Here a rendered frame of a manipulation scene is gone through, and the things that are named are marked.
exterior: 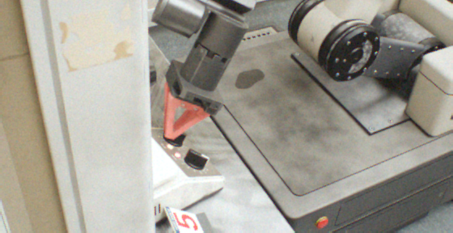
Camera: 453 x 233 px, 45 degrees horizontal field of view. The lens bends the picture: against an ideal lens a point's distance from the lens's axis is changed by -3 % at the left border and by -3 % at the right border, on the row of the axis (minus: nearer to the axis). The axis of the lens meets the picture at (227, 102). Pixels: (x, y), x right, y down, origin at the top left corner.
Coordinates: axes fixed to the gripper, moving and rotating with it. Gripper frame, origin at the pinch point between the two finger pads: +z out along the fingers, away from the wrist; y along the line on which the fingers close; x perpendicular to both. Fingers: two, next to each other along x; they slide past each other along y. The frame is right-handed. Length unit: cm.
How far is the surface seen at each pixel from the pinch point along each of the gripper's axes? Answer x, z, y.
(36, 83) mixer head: -28, -28, 57
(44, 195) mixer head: -26, -24, 56
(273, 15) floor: 87, 7, -166
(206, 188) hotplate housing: 5.6, 2.9, 8.1
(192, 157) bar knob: 2.7, 0.3, 5.2
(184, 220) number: 2.7, 6.2, 12.5
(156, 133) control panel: -1.6, 1.3, -0.8
